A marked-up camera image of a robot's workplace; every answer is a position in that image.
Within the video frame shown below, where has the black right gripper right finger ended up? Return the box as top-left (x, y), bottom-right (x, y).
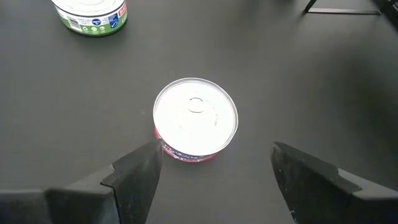
top-left (269, 141), bottom-right (398, 224)

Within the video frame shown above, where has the green label seafood can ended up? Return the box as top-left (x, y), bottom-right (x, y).
top-left (50, 0), bottom-right (129, 37)

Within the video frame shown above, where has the red label seafood can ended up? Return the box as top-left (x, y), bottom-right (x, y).
top-left (152, 77), bottom-right (239, 164)

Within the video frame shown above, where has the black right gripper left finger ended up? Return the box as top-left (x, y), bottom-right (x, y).
top-left (0, 139), bottom-right (164, 224)

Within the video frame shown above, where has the black table mat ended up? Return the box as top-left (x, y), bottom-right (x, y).
top-left (0, 0), bottom-right (398, 224)

